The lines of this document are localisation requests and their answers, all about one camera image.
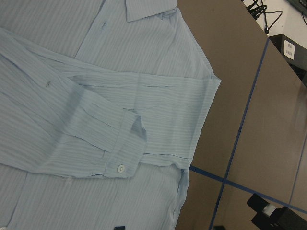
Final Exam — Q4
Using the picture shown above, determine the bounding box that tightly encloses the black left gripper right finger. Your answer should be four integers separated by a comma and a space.
247, 194, 307, 230

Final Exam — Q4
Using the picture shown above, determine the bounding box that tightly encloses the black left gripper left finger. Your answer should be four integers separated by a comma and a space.
114, 226, 125, 230

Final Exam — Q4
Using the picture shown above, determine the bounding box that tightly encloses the light blue striped shirt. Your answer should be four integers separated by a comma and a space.
0, 0, 220, 230

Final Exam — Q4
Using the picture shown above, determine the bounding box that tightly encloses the black box with label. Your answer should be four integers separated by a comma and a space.
269, 34, 307, 87

